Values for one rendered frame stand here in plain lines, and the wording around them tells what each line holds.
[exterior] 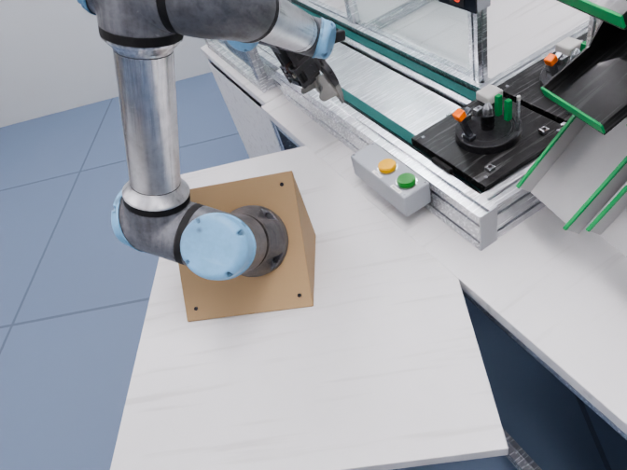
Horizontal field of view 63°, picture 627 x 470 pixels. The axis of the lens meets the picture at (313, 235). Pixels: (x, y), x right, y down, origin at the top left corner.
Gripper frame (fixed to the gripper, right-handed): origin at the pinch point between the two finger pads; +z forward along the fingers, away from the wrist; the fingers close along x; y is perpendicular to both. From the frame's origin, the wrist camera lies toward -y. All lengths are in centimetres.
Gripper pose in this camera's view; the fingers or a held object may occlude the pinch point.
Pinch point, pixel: (333, 94)
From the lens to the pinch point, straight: 135.2
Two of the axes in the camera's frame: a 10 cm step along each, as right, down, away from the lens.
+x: 5.4, 4.0, -7.4
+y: -7.0, 7.0, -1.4
